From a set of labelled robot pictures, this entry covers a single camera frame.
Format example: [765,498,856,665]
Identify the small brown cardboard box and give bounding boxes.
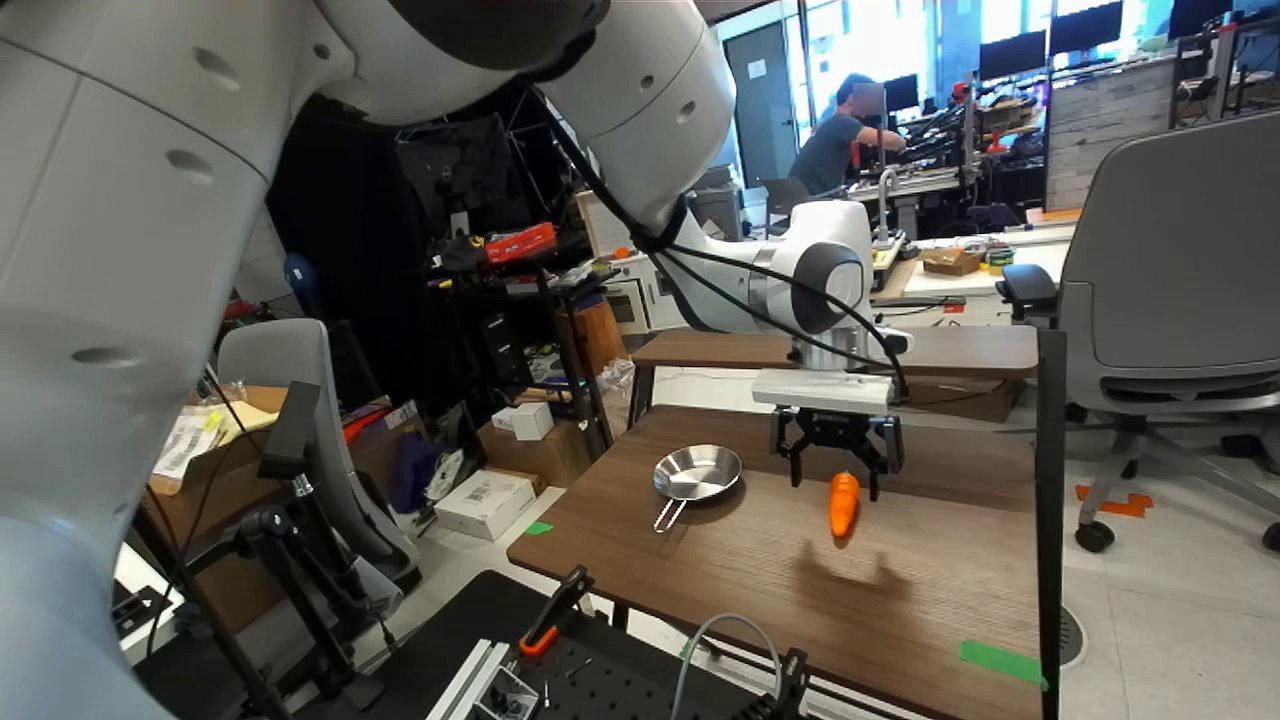
[475,394,595,492]

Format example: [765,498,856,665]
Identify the grey door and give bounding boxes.
[723,15,804,182]

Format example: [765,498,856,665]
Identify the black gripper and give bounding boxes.
[773,402,909,507]

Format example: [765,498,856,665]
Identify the black bar clamp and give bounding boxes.
[762,645,819,720]

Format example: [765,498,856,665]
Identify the open brown cardboard box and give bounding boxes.
[137,380,303,551]

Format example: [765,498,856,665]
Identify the grey chair left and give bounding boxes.
[126,375,432,720]

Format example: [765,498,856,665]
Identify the flat white box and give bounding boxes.
[432,464,539,546]

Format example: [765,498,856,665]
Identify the white and yellow papers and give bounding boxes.
[148,394,282,478]

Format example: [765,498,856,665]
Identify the white plastic bag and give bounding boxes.
[489,394,555,449]

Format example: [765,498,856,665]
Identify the person in dark teal shirt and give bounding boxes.
[784,71,913,199]

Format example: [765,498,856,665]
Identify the black equipment rack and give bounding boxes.
[423,115,632,464]

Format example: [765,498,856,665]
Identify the black curtain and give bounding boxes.
[264,91,444,394]

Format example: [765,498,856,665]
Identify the orange carrot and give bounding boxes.
[825,468,867,542]

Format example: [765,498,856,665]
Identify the orange handled black clamp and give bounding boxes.
[512,563,595,668]

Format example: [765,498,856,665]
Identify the large grey office chair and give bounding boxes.
[996,106,1280,555]

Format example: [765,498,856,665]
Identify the small steel frying pan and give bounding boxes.
[648,440,747,535]

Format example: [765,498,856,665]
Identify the grey cable loop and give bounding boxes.
[664,608,792,720]

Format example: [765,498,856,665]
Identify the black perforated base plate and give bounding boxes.
[314,568,833,720]

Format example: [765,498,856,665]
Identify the silver aluminium rail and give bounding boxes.
[423,634,544,720]

